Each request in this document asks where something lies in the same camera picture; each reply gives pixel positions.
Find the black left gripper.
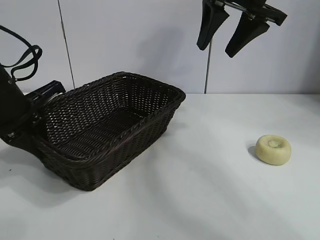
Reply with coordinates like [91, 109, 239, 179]
[2, 79, 67, 162]

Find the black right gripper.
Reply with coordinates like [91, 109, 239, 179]
[196, 0, 288, 59]

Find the dark brown wicker basket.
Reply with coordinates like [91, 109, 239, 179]
[37, 71, 187, 193]

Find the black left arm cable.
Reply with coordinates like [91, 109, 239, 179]
[0, 24, 43, 82]

